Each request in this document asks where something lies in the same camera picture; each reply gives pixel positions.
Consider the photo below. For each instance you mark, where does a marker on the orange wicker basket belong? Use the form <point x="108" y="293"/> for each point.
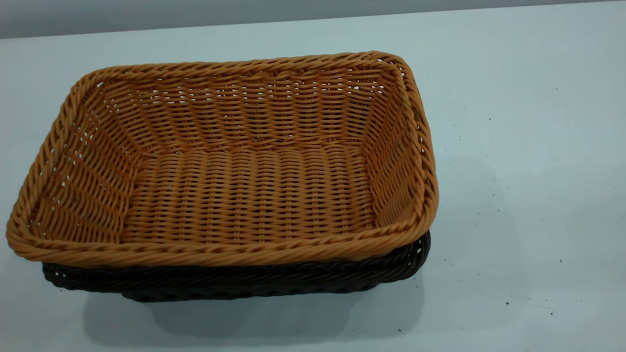
<point x="244" y="195"/>

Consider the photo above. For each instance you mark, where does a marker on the black wicker basket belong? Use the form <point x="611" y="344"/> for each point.
<point x="220" y="283"/>

